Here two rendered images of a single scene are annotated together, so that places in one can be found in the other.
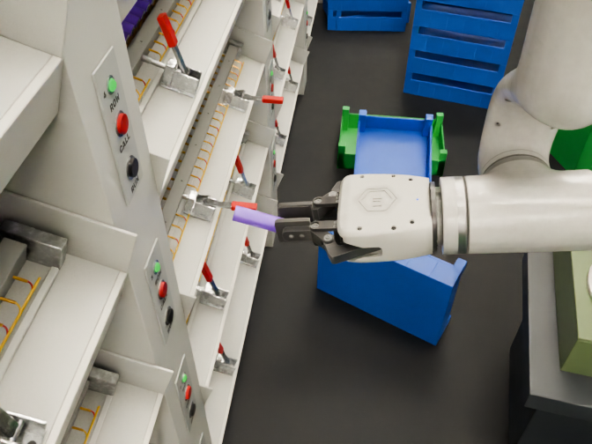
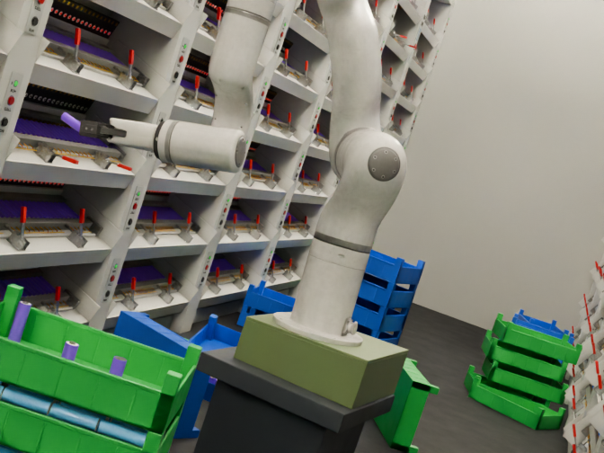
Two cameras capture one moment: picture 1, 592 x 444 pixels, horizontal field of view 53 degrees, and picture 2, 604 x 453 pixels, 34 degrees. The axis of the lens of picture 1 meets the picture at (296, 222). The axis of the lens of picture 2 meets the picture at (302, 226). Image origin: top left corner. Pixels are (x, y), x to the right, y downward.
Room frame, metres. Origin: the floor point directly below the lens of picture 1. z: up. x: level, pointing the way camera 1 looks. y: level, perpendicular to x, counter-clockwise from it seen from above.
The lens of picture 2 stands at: (-1.42, -0.71, 0.74)
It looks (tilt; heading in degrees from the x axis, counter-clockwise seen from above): 5 degrees down; 8
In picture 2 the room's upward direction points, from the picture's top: 18 degrees clockwise
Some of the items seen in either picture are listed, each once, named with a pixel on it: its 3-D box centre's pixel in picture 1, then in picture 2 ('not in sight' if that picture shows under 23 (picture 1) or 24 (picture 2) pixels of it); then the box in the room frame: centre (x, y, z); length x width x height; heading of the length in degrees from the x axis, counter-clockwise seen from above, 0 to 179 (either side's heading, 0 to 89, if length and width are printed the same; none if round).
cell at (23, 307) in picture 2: not in sight; (19, 322); (-0.07, -0.19, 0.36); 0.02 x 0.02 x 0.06
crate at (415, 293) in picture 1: (386, 276); (158, 372); (0.85, -0.20, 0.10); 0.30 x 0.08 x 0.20; 58
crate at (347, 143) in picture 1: (391, 139); not in sight; (1.42, -0.28, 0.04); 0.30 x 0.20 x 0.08; 83
